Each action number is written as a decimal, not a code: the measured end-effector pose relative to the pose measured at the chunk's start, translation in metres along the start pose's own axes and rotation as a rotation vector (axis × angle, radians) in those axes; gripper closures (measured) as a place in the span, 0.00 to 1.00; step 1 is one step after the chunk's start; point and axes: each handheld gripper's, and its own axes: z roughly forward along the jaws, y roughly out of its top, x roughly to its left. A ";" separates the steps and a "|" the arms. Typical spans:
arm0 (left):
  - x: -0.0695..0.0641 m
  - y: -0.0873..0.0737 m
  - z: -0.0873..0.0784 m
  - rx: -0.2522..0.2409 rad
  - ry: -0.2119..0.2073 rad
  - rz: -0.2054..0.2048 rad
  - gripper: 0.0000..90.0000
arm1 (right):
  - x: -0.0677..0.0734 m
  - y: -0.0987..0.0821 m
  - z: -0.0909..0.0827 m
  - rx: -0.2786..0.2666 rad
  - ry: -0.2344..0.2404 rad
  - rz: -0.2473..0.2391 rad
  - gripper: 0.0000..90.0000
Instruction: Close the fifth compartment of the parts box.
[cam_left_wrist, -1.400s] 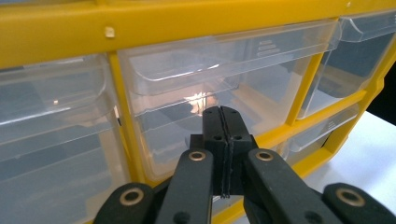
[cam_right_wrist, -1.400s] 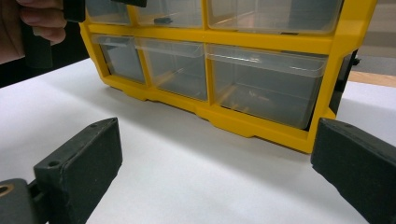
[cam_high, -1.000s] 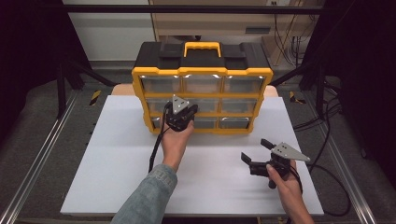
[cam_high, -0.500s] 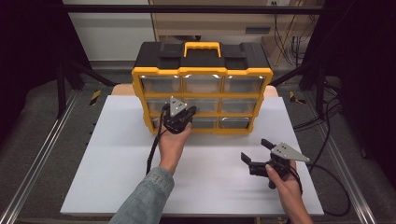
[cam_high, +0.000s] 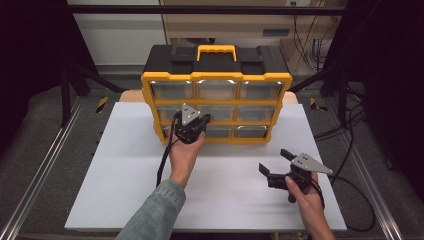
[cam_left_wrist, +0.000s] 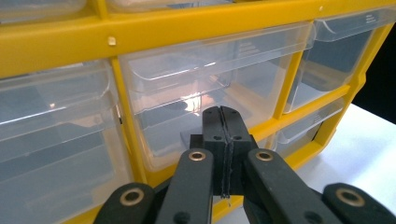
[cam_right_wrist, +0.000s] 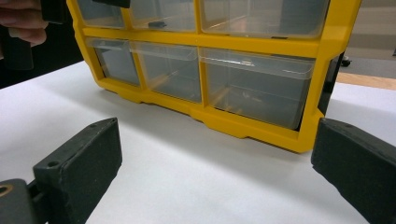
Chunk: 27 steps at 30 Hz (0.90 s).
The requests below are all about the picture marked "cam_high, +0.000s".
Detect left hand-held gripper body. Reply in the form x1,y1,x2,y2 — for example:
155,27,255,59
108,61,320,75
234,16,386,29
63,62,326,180
173,103,209,145

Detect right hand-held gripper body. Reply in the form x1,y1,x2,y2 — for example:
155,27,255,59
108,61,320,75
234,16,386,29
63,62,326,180
267,152,334,203

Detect yellow black drawer organizer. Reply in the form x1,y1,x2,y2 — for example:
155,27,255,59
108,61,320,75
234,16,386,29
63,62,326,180
140,44,294,145

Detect person's left hand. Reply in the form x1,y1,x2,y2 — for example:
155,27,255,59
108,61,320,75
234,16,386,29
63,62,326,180
169,132,207,186

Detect person's right hand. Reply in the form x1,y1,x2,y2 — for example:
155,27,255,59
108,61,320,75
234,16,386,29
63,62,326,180
284,174,325,223

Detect grid of clear drawers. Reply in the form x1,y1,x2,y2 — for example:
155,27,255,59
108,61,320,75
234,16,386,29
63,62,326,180
149,79,285,139

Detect black metal stand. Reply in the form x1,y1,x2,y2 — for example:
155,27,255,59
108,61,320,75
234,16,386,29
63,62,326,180
288,63,350,128
59,64,127,128

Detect wooden cabinet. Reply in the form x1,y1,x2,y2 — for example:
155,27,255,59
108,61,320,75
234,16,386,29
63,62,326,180
159,0,348,72

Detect white cabinet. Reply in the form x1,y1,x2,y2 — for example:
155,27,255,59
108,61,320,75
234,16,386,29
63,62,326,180
66,0,168,66

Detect dark curtain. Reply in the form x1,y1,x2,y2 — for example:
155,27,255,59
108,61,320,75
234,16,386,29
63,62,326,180
0,0,99,154
323,0,424,196

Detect left hand-held gripper cable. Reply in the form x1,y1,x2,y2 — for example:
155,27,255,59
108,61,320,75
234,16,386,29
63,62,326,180
156,111,183,188

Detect black floor cables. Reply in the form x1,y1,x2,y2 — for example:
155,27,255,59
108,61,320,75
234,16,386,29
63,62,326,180
313,83,368,174

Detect aluminium rail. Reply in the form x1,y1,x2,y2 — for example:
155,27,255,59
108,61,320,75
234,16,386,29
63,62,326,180
0,96,85,240
323,99,405,240

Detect bundle of hanging cables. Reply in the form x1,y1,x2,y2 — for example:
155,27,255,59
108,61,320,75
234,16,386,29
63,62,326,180
291,2,331,73

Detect black frame crossbar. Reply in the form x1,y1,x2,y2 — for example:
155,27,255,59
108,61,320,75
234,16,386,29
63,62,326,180
43,4,361,16

